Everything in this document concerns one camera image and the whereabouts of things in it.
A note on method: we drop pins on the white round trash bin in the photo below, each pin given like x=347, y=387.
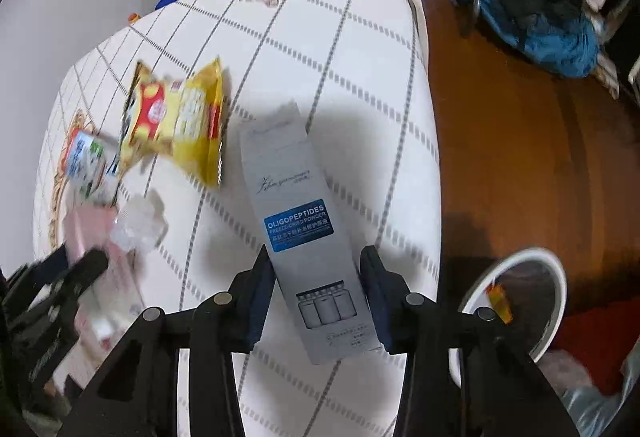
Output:
x=535, y=283

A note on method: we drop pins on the light blue bedding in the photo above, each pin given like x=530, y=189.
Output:
x=591, y=411

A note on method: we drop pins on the red blanket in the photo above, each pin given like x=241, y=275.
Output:
x=600, y=339

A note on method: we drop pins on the yellow snack bag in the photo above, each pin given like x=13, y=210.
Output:
x=177, y=118

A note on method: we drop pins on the blue black clothes pile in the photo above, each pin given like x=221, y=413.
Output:
x=554, y=34

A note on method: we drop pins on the orange bottle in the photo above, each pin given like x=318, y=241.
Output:
x=133, y=17

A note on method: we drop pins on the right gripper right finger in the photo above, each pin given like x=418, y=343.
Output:
x=386, y=292

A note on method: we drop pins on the white checked tablecloth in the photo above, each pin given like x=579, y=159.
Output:
x=324, y=101

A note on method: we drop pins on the white crumpled plastic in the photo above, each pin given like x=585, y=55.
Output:
x=140, y=224

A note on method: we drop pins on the blue white milk carton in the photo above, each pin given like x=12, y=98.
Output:
x=90, y=165

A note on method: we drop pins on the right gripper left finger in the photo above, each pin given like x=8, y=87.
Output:
x=251, y=292

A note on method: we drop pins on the yellow packet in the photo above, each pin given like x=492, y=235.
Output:
x=496, y=294

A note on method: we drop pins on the grey oligopeptides box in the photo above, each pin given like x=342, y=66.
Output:
x=306, y=239

